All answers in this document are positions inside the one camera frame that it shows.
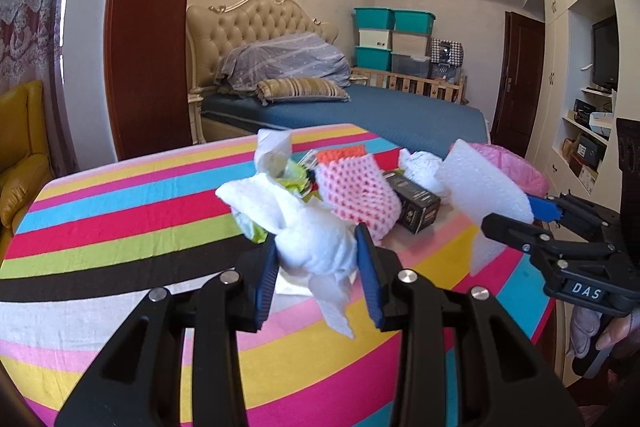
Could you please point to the white foam sheet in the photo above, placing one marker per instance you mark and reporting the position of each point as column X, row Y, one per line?
column 480, row 187

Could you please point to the white box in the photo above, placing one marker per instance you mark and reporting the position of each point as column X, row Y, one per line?
column 601, row 123

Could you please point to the pink foam fruit net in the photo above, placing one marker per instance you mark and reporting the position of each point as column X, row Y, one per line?
column 360, row 192

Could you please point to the black safe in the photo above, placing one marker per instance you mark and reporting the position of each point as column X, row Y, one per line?
column 589, row 151

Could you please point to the teal storage box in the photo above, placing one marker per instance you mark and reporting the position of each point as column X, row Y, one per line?
column 414, row 22
column 374, row 18
column 373, row 58

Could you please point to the beige tufted headboard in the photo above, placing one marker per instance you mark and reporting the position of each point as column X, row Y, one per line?
column 260, row 22

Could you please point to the black white checkered bag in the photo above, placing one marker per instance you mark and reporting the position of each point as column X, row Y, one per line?
column 446, row 51

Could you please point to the wooden crib rail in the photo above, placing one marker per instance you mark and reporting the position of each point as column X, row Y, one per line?
column 410, row 86

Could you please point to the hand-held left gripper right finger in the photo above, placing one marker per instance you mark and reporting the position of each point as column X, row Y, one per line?
column 372, row 277

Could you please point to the black television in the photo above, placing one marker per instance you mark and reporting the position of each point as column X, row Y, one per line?
column 605, row 52

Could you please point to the person's right hand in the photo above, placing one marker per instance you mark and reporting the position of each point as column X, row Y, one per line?
column 620, row 337

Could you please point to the rainbow striped tablecloth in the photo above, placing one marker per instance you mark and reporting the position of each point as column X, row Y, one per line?
column 125, row 207

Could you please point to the yellow green plastic wrapper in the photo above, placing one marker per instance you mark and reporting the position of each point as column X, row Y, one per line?
column 295, row 182

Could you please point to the dark wooden door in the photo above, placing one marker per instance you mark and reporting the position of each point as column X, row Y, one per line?
column 517, row 82

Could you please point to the clear storage box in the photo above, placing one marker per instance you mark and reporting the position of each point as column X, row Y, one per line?
column 410, row 66

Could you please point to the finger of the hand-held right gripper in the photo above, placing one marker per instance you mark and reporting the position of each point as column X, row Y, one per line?
column 542, row 208
column 510, row 229

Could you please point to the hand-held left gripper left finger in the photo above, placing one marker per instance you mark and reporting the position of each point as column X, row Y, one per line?
column 265, row 277

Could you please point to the orange foam fruit net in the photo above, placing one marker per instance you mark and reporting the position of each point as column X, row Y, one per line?
column 340, row 155

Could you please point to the brown wooden door panel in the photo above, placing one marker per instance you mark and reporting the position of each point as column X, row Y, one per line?
column 150, row 32

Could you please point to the black carton box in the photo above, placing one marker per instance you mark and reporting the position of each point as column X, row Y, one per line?
column 415, row 202

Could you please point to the dark patterned bag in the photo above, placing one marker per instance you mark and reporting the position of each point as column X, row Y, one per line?
column 448, row 73

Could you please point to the striped pillow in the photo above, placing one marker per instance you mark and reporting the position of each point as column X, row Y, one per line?
column 300, row 89

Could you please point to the bed with blue sheet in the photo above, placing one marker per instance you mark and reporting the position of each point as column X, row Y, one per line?
column 400, row 117

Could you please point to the grey blue folded duvet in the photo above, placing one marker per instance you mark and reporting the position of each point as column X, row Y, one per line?
column 290, row 62

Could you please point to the black device box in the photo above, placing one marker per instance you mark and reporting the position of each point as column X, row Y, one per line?
column 584, row 111

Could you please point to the beige storage box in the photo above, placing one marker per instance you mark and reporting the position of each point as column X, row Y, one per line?
column 410, row 43
column 375, row 38

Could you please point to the yellow leather armchair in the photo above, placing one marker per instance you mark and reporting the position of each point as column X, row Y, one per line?
column 25, row 167

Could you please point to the white tissue paper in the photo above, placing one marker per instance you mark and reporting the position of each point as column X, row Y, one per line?
column 310, row 232

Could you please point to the bin with pink bag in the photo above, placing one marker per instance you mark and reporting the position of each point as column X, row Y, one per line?
column 525, row 172

